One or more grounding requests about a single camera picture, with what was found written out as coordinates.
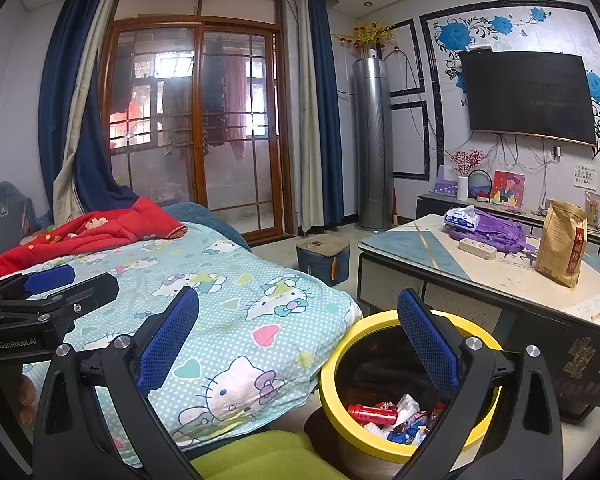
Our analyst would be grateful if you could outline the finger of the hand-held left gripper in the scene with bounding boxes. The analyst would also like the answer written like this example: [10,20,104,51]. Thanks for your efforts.
[0,264,77,306]
[0,273,120,319]

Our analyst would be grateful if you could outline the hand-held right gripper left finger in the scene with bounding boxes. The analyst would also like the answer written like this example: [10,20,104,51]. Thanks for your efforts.
[32,286,216,480]

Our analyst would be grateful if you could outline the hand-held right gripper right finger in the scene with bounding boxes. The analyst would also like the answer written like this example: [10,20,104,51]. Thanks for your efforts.
[396,287,565,480]

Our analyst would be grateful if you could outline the white plastic bag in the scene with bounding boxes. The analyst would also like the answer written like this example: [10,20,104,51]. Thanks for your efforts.
[395,394,421,426]

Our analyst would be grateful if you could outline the red can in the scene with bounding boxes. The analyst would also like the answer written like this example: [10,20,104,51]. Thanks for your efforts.
[348,404,398,426]

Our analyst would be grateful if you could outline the yellow-rimmed black bin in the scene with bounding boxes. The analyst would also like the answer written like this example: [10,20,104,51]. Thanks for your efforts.
[319,310,503,466]

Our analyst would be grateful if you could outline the blue wrapper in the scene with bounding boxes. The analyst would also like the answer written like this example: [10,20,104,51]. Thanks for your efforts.
[387,425,416,446]

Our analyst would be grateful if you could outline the person's left hand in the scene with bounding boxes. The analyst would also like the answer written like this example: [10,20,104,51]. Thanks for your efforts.
[16,372,40,426]

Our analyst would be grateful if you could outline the red flowered blanket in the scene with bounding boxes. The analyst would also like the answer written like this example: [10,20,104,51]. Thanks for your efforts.
[0,196,188,286]

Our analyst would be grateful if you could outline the grey printed fabric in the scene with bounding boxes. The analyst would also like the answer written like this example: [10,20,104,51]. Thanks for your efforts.
[0,182,35,261]

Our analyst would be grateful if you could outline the coffee table with drawers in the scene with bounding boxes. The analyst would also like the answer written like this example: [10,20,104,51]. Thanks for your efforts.
[356,213,600,423]

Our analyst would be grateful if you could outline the white power strip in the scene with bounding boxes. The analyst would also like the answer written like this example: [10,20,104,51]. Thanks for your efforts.
[458,238,497,261]

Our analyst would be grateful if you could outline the cartoon cat printed blanket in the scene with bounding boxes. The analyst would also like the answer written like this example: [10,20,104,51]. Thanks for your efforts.
[0,220,363,471]

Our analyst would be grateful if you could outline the blue sofa cover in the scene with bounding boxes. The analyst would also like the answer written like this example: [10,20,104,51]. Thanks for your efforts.
[162,202,253,253]

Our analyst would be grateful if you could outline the white tissue pack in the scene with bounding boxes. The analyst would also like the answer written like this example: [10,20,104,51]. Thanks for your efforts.
[443,205,481,231]

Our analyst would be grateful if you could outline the purple cloth bag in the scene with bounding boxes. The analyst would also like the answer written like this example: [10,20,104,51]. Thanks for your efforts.
[447,210,538,253]

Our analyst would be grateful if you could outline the dark television cabinet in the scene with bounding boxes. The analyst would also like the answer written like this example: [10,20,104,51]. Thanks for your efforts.
[416,194,600,256]

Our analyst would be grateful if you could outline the blue box stool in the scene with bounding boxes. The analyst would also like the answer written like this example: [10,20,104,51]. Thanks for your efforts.
[295,235,351,287]

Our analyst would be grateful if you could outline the green cushion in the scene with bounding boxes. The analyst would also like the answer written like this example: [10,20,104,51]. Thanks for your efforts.
[190,430,351,480]

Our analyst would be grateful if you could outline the purple box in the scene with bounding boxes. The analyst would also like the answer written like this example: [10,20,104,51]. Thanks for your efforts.
[434,165,458,196]

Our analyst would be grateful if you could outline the brown paper bag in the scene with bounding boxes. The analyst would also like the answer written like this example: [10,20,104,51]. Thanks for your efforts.
[535,200,588,289]

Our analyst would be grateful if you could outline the round desk ornament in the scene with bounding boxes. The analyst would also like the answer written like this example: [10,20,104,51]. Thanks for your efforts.
[467,169,493,201]

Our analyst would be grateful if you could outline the wooden sliding glass door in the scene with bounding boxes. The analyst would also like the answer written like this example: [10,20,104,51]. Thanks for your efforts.
[97,0,298,246]

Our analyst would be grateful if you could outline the colourful framed picture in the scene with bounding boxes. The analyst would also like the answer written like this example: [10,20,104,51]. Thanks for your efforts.
[491,170,525,209]

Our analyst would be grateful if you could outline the red berry branches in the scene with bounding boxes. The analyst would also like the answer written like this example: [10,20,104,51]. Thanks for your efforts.
[450,147,487,177]

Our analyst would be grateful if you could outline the grey standing air conditioner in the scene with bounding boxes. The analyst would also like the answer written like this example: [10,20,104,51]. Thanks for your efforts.
[352,55,395,232]

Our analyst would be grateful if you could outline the clear snack packet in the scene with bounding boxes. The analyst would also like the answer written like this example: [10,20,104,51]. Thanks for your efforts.
[583,191,600,226]

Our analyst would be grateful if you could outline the yellow artificial flowers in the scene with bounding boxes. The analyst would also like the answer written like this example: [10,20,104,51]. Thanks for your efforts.
[332,19,398,51]

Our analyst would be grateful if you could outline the black wall television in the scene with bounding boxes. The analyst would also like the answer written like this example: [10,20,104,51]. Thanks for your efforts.
[459,50,597,147]

